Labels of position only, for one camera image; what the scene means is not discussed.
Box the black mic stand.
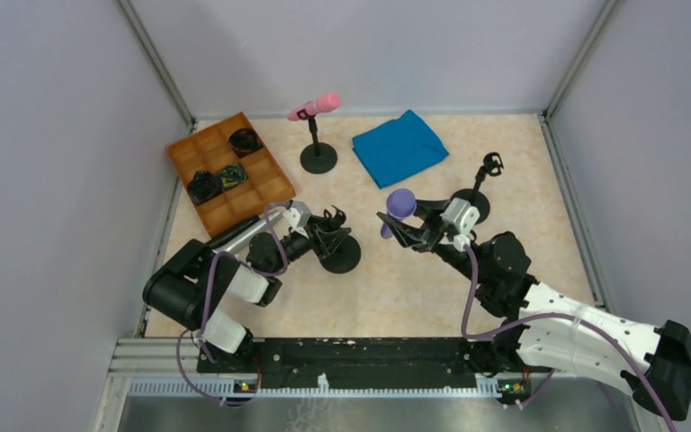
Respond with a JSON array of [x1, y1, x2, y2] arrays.
[[294, 108, 337, 175], [319, 207, 362, 275], [452, 152, 504, 224]]

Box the purple microphone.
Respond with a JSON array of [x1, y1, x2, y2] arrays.
[[386, 188, 417, 221]]

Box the pink microphone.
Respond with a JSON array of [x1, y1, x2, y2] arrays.
[[287, 92, 342, 122]]

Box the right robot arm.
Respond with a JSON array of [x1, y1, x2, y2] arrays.
[[377, 197, 691, 424]]

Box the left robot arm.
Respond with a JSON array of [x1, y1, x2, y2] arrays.
[[142, 210, 362, 356]]

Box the silver microphone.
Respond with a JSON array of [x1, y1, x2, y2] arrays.
[[213, 210, 283, 256]]

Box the blue folded cloth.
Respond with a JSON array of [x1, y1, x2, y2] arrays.
[[352, 110, 449, 189]]

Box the yellow-green bundle in tray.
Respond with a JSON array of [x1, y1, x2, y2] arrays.
[[216, 164, 249, 193]]

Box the black item in tray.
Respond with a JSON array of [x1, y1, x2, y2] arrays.
[[229, 128, 263, 158]]

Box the black bundle in tray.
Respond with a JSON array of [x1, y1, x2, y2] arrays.
[[186, 170, 222, 206]]

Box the orange compartment tray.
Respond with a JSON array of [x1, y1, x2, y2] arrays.
[[166, 112, 295, 238]]

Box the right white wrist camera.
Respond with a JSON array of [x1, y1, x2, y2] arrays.
[[440, 198, 480, 252]]

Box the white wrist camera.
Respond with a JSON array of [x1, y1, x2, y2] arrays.
[[283, 200, 311, 239], [440, 198, 480, 252]]

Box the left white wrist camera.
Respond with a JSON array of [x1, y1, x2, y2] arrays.
[[283, 200, 311, 239]]

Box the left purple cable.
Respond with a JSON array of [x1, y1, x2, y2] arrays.
[[175, 201, 299, 409]]

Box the purple cable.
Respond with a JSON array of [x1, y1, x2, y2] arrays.
[[175, 201, 299, 409], [460, 244, 680, 432]]

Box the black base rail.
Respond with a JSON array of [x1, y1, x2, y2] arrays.
[[196, 337, 535, 391]]

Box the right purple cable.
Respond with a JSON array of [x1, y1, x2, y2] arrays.
[[460, 244, 680, 432]]

